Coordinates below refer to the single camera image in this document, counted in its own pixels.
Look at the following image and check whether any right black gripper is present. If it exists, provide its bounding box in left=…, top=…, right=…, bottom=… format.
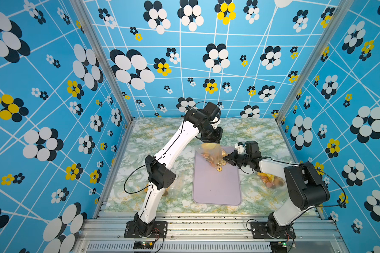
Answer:
left=222, top=150, right=251, bottom=168

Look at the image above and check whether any green circuit board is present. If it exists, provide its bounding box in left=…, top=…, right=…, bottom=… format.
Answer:
left=133, top=241, right=154, bottom=252
left=270, top=241, right=293, bottom=253

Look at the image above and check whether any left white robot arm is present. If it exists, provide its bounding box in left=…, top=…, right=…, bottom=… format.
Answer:
left=133, top=102, right=223, bottom=237

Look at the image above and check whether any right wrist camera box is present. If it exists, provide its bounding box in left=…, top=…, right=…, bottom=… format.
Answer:
left=234, top=141, right=261, bottom=156

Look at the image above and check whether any ziploc cookie bag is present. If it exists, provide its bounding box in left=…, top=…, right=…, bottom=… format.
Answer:
left=257, top=172, right=286, bottom=189
left=163, top=172, right=183, bottom=198

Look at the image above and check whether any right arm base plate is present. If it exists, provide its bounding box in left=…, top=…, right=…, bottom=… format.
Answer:
left=248, top=221, right=296, bottom=240

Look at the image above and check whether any right aluminium corner post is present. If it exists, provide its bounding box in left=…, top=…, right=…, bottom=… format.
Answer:
left=276, top=0, right=354, bottom=126

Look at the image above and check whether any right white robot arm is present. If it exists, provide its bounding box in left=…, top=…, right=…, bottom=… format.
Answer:
left=223, top=150, right=330, bottom=238

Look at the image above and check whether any right green circuit board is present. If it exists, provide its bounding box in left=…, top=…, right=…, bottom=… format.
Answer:
left=270, top=241, right=293, bottom=253

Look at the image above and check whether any aluminium front rail frame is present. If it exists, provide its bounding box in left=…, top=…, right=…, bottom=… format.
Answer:
left=73, top=211, right=348, bottom=253

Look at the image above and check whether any left green circuit board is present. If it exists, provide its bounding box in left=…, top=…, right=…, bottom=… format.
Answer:
left=133, top=241, right=154, bottom=252

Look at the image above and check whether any lilac rectangular tray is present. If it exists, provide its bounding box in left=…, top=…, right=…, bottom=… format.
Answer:
left=193, top=144, right=242, bottom=206

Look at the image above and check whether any left aluminium corner post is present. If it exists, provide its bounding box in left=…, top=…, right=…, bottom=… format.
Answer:
left=70, top=0, right=133, bottom=125

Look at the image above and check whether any aluminium corner post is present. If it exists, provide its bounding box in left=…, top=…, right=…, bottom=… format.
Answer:
left=70, top=0, right=133, bottom=125
left=276, top=0, right=354, bottom=126

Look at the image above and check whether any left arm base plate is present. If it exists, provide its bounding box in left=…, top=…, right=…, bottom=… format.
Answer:
left=124, top=220, right=168, bottom=239

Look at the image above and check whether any right ziploc cookie bag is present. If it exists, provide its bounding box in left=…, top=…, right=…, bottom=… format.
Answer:
left=257, top=172, right=286, bottom=189

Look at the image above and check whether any poured cookies pile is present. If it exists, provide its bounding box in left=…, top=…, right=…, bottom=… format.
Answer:
left=201, top=150, right=227, bottom=172

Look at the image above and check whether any ziploc bag of cookies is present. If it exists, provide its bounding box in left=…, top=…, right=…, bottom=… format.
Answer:
left=198, top=143, right=225, bottom=156

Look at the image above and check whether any near left ziploc cookie bag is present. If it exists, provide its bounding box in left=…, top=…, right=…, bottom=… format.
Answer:
left=163, top=172, right=183, bottom=198

